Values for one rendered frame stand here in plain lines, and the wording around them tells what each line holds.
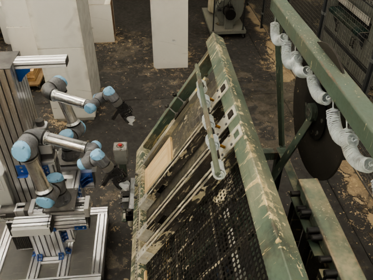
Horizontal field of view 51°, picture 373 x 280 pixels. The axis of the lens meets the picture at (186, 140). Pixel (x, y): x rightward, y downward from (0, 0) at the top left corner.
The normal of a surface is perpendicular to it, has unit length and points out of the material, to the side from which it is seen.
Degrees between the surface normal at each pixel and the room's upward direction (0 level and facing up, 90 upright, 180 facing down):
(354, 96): 0
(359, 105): 0
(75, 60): 90
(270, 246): 58
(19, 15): 90
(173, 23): 90
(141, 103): 0
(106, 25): 90
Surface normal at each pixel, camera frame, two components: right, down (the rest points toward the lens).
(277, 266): -0.84, -0.39
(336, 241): 0.00, -0.79
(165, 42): 0.09, 0.61
